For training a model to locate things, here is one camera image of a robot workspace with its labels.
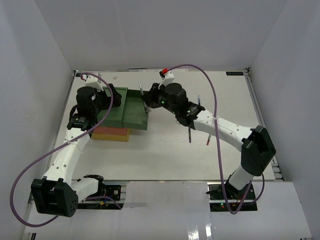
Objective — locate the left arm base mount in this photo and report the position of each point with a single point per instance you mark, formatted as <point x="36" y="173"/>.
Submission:
<point x="113" y="198"/>

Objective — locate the purple pen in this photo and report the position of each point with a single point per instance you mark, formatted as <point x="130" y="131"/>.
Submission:
<point x="190" y="135"/>

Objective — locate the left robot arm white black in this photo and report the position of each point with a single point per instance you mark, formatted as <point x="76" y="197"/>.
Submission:
<point x="55" y="193"/>

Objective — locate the green drawer cabinet box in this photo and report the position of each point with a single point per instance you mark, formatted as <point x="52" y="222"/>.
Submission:
<point x="112" y="128"/>

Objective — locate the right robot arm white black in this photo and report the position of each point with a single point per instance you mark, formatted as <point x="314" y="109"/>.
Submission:
<point x="255" y="144"/>

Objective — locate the right black corner label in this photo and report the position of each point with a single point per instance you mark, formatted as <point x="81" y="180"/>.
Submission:
<point x="234" y="73"/>

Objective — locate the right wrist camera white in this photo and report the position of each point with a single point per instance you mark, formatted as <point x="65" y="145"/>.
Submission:
<point x="166" y="76"/>

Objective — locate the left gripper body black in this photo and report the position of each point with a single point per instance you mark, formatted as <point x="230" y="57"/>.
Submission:
<point x="103" y="102"/>

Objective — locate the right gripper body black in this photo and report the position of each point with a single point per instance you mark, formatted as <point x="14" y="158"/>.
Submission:
<point x="163" y="101"/>

